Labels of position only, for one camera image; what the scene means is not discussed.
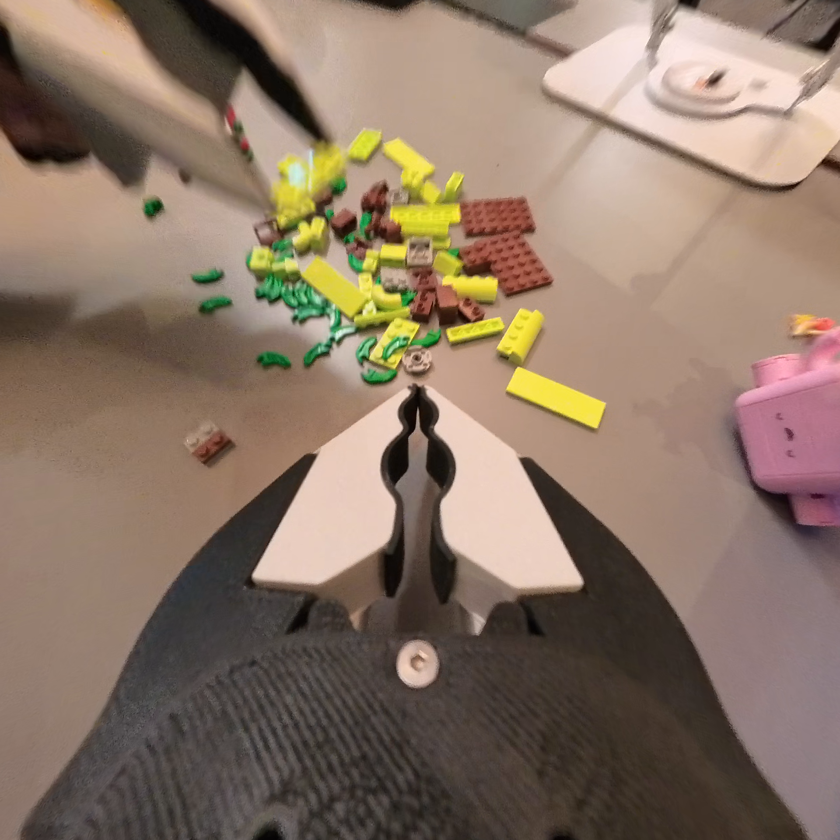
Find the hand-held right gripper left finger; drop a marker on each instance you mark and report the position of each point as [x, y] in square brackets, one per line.
[328, 518]

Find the small brown white toy brick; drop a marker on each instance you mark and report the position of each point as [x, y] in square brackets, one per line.
[210, 443]

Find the pink lego animal model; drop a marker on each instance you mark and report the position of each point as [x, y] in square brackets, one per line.
[787, 433]

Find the white stand base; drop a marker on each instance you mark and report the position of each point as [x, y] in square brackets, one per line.
[689, 118]

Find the pile of toy bricks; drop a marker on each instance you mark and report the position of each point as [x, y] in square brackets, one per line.
[505, 256]

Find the small orange toy flower pieces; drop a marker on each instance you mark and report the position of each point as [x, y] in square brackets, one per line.
[810, 325]

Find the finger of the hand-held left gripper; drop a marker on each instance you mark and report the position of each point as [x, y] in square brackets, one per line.
[282, 59]
[131, 85]

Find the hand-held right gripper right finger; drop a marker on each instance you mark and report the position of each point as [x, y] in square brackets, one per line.
[505, 518]

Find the lime smooth toy tile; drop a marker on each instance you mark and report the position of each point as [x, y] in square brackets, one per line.
[558, 399]

